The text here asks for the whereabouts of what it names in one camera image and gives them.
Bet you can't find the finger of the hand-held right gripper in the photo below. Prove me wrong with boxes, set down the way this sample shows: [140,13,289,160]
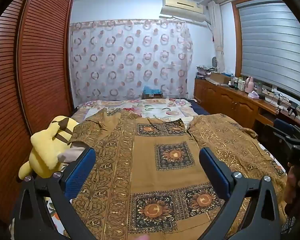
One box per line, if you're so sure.
[274,118,300,138]
[275,132,300,153]

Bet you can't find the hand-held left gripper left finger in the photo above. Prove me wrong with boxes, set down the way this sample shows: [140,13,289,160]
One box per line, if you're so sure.
[11,147,97,240]

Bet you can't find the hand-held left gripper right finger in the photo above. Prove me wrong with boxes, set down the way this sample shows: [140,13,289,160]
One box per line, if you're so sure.
[198,147,281,240]

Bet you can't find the brown patterned blanket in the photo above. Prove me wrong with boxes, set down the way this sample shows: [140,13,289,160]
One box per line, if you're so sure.
[67,107,288,240]

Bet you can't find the person's right forearm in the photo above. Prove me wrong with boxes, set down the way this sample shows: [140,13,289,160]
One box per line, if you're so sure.
[285,204,300,240]

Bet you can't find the person's right hand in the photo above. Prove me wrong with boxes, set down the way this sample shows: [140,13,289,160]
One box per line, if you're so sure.
[284,165,300,207]

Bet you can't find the yellow plush toy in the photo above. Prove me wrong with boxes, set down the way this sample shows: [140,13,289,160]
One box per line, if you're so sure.
[18,116,80,181]

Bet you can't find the pink bottle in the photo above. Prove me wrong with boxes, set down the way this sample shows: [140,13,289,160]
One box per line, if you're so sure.
[245,76,255,93]

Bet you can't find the wooden cabinet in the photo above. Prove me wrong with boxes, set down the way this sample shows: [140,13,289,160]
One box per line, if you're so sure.
[193,77,300,132]

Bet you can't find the row of small bottles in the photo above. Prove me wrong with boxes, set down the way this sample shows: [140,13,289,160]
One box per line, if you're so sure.
[228,76,247,91]

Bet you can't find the navy blanket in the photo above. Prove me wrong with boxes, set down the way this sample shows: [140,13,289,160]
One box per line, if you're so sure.
[187,99,211,117]

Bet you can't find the cardboard box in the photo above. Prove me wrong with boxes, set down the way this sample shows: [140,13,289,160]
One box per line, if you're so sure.
[209,72,232,85]

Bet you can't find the floral quilt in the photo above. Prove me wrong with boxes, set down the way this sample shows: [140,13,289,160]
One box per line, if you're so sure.
[74,98,198,124]

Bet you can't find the pile of patterned cloths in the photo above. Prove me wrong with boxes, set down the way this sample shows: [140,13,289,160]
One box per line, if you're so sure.
[196,65,217,78]

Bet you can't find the blue item on box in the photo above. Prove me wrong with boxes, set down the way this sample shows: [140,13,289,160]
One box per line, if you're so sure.
[141,86,164,100]

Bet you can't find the beige tied curtain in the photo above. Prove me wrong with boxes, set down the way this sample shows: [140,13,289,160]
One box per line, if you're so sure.
[207,1,226,73]

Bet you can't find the wooden louvered wardrobe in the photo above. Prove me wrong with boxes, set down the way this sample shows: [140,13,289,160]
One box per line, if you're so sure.
[0,0,75,227]

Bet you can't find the ring patterned sheer curtain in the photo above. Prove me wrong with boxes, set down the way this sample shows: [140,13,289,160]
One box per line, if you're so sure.
[69,19,194,105]

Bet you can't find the white wall air conditioner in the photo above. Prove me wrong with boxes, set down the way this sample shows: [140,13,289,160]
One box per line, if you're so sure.
[160,0,206,26]

